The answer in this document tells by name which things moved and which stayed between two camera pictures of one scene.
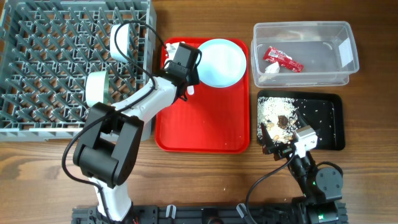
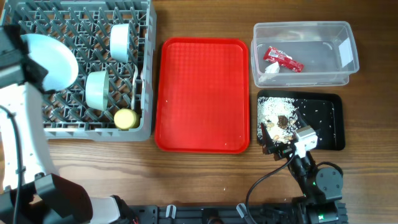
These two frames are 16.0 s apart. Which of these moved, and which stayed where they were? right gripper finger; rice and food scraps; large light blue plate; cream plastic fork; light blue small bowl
Moved: large light blue plate; cream plastic fork
Stayed: rice and food scraps; right gripper finger; light blue small bowl
